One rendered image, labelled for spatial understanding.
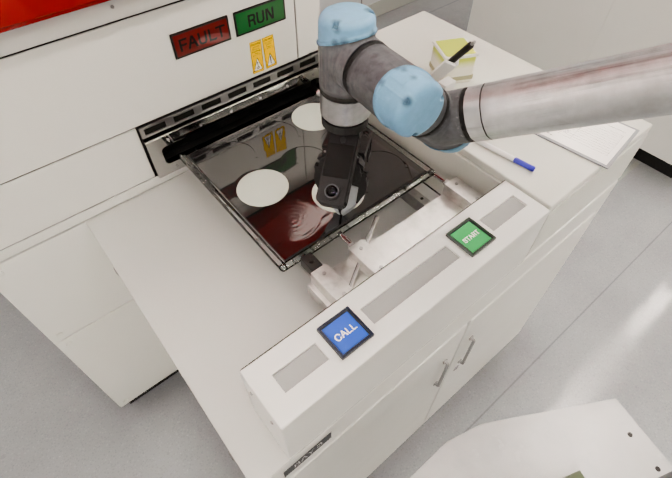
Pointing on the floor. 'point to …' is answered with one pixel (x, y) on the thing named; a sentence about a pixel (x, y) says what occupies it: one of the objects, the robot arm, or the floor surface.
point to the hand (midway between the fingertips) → (340, 212)
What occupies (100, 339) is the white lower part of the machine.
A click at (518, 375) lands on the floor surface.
